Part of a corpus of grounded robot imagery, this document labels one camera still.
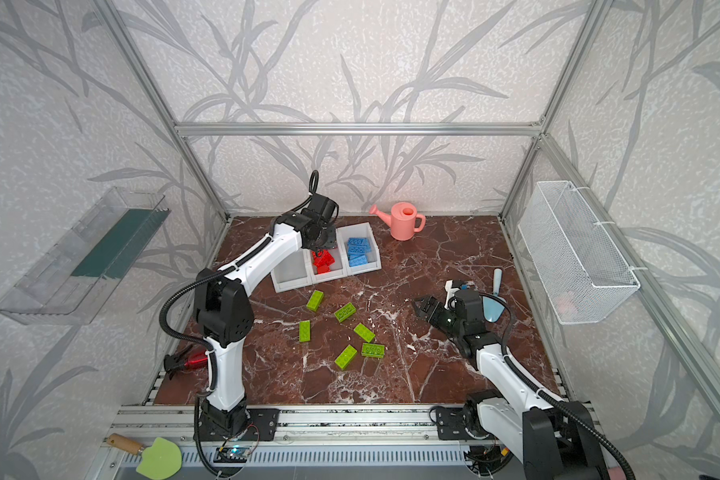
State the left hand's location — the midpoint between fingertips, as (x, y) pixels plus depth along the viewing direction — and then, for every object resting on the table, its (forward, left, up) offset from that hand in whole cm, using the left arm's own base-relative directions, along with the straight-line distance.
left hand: (330, 230), depth 94 cm
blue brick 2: (+2, -9, -12) cm, 15 cm away
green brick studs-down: (-21, -5, -15) cm, 26 cm away
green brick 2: (-27, +7, -16) cm, 32 cm away
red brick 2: (-4, +4, -15) cm, 16 cm away
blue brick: (+6, -8, -13) cm, 17 cm away
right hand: (-20, -28, -7) cm, 35 cm away
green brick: (-16, +5, -15) cm, 22 cm away
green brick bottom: (-35, -7, -15) cm, 38 cm away
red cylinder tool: (-37, +42, -14) cm, 58 cm away
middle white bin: (-6, -1, -15) cm, 16 cm away
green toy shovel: (-59, +35, -16) cm, 70 cm away
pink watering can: (+11, -24, -7) cm, 27 cm away
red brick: (-2, +4, -13) cm, 14 cm away
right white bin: (+12, -8, -14) cm, 20 cm away
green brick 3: (-27, -12, -15) cm, 33 cm away
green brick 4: (-33, -14, -15) cm, 39 cm away
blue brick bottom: (-2, -9, -12) cm, 15 cm away
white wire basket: (-24, -58, +19) cm, 66 cm away
